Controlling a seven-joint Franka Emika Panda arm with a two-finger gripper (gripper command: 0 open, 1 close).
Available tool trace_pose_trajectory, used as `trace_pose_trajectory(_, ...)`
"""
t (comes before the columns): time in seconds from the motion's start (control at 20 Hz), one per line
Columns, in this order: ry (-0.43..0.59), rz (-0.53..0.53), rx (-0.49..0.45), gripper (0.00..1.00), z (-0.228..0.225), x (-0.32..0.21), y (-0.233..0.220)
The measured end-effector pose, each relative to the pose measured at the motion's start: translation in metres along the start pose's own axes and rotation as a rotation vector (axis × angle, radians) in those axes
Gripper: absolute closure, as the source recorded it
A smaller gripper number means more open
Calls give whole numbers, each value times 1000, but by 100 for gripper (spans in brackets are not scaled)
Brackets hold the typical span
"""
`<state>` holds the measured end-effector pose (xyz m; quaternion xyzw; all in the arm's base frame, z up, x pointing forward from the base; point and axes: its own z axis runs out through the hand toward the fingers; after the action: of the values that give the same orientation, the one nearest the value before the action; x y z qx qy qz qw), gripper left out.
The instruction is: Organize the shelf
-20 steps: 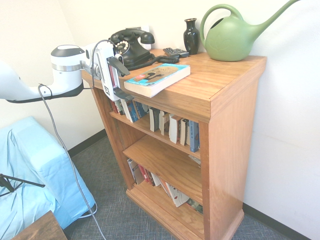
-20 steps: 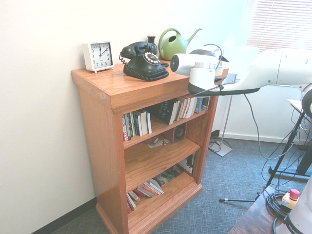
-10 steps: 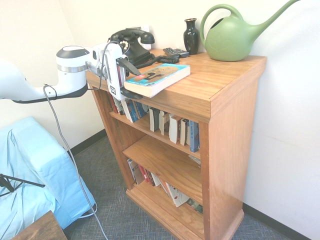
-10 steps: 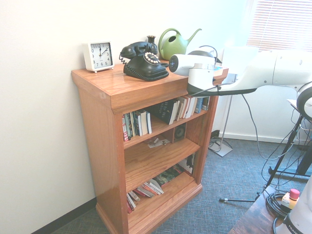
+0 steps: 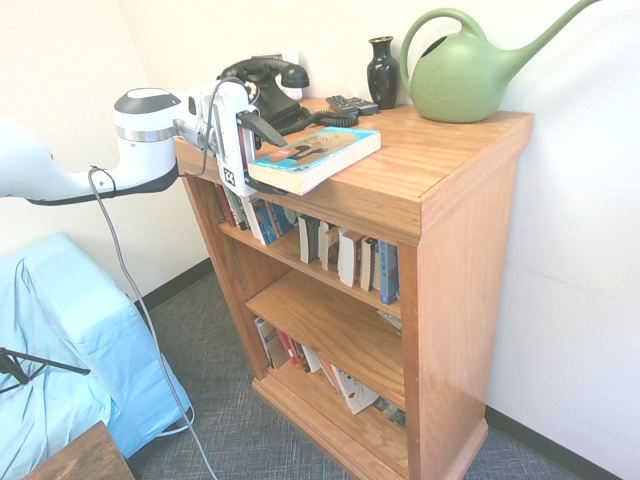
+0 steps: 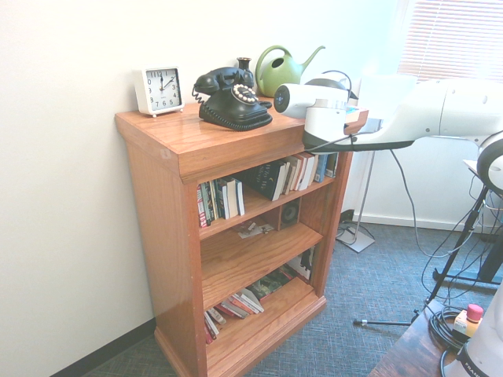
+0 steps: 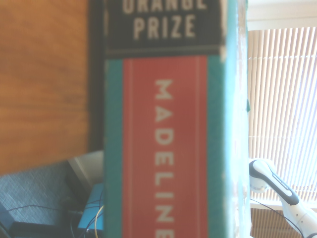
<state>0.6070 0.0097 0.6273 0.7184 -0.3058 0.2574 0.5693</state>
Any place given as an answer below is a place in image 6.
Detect red and white spine book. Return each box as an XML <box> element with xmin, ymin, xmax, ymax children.
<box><xmin>196</xmin><ymin>182</ymin><xmax>210</xmax><ymax>229</ymax></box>

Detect black coiled cable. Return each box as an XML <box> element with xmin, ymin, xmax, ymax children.
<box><xmin>428</xmin><ymin>306</ymin><xmax>467</xmax><ymax>350</ymax></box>

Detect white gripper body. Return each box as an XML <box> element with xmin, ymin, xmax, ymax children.
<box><xmin>342</xmin><ymin>82</ymin><xmax>361</xmax><ymax>102</ymax></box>

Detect black ceramic vase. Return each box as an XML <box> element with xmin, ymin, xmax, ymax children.
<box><xmin>236</xmin><ymin>57</ymin><xmax>255</xmax><ymax>86</ymax></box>

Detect picture book with black animals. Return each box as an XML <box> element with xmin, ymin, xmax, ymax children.
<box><xmin>289</xmin><ymin>246</ymin><xmax>316</xmax><ymax>284</ymax></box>

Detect white pedestal side table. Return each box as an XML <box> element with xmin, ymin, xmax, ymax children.
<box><xmin>336</xmin><ymin>74</ymin><xmax>420</xmax><ymax>254</ymax></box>

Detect green jungle cover book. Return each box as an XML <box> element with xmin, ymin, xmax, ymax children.
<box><xmin>246</xmin><ymin>269</ymin><xmax>299</xmax><ymax>302</ymax></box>

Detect beige window blinds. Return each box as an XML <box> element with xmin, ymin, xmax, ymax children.
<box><xmin>400</xmin><ymin>0</ymin><xmax>503</xmax><ymax>82</ymax></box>

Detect dark wrist camera cable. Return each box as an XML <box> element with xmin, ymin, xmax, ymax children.
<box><xmin>304</xmin><ymin>133</ymin><xmax>484</xmax><ymax>258</ymax></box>

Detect black desk frame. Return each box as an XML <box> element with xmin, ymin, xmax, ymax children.
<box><xmin>434</xmin><ymin>231</ymin><xmax>503</xmax><ymax>294</ymax></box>

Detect white square alarm clock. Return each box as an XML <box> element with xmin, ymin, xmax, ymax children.
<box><xmin>131</xmin><ymin>65</ymin><xmax>185</xmax><ymax>118</ymax></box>

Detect green plastic watering can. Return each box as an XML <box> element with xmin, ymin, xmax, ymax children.
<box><xmin>255</xmin><ymin>45</ymin><xmax>327</xmax><ymax>97</ymax></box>

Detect dark spine paperback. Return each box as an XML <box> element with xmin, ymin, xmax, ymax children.
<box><xmin>214</xmin><ymin>178</ymin><xmax>229</xmax><ymax>221</ymax></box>

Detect yellow emergency stop button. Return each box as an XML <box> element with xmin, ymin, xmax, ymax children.
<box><xmin>453</xmin><ymin>304</ymin><xmax>484</xmax><ymax>339</ymax></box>

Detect small wooden speaker box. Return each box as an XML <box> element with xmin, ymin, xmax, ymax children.
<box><xmin>279</xmin><ymin>197</ymin><xmax>303</xmax><ymax>232</ymax></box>

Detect thick paperback with pale pages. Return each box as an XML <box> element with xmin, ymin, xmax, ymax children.
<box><xmin>290</xmin><ymin>152</ymin><xmax>315</xmax><ymax>192</ymax></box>

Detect tan paperback book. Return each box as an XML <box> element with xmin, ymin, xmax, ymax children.
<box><xmin>281</xmin><ymin>156</ymin><xmax>296</xmax><ymax>196</ymax></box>

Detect black book with white title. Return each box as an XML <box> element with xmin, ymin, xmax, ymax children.
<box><xmin>240</xmin><ymin>159</ymin><xmax>288</xmax><ymax>202</ymax></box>

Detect black camera tripod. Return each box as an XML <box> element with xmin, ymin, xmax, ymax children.
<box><xmin>353</xmin><ymin>184</ymin><xmax>503</xmax><ymax>328</ymax></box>

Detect black rotary telephone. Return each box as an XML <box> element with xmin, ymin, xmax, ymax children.
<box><xmin>191</xmin><ymin>66</ymin><xmax>274</xmax><ymax>133</ymax></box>

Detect wooden bookshelf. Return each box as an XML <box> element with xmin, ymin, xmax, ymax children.
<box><xmin>114</xmin><ymin>90</ymin><xmax>370</xmax><ymax>377</ymax></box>

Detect green yellow spine book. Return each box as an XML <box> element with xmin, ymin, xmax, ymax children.
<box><xmin>206</xmin><ymin>180</ymin><xmax>218</xmax><ymax>223</ymax></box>

